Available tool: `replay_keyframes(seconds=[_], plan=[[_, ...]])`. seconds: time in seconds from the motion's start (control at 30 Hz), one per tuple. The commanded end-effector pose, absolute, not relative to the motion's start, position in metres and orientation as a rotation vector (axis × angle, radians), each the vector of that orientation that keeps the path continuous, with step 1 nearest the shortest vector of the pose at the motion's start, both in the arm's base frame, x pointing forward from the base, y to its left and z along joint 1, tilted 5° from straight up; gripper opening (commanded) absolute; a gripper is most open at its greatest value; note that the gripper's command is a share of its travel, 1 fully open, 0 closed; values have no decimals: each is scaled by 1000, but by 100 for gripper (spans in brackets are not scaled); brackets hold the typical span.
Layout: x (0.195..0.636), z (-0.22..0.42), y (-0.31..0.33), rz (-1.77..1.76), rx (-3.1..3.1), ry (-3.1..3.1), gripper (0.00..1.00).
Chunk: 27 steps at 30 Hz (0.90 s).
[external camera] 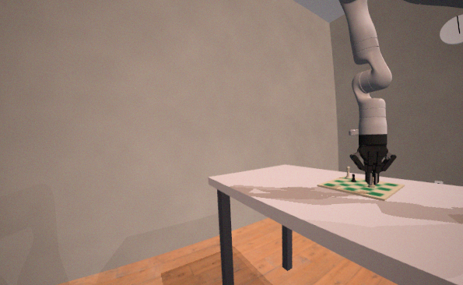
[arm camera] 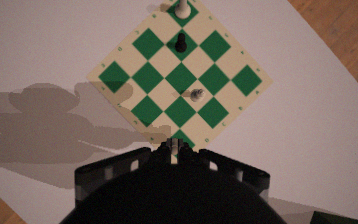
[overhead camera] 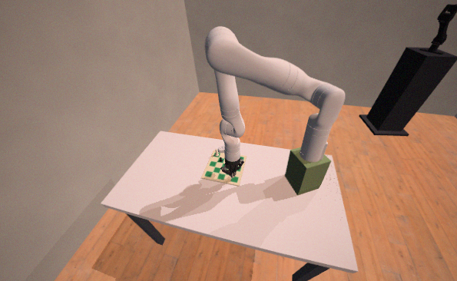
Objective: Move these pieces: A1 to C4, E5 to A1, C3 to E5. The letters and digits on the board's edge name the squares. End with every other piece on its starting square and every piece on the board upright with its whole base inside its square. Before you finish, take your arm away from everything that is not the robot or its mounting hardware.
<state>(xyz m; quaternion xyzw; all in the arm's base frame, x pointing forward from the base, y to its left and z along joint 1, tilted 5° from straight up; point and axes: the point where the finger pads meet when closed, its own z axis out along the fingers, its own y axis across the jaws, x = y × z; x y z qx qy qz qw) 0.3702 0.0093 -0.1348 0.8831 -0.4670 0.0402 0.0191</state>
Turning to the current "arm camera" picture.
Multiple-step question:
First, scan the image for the green and cream chessboard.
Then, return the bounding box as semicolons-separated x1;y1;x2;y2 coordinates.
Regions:
86;0;274;153

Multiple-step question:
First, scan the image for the black pawn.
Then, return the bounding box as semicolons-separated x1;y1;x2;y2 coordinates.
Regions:
175;33;187;53

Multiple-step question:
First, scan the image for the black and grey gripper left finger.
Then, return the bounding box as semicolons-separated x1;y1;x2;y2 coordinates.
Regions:
74;138;172;207

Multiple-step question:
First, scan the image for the white pawn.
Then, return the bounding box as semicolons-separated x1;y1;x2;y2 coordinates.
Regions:
171;138;178;155

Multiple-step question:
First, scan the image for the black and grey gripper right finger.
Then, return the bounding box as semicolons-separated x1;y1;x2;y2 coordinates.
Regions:
177;139;270;203

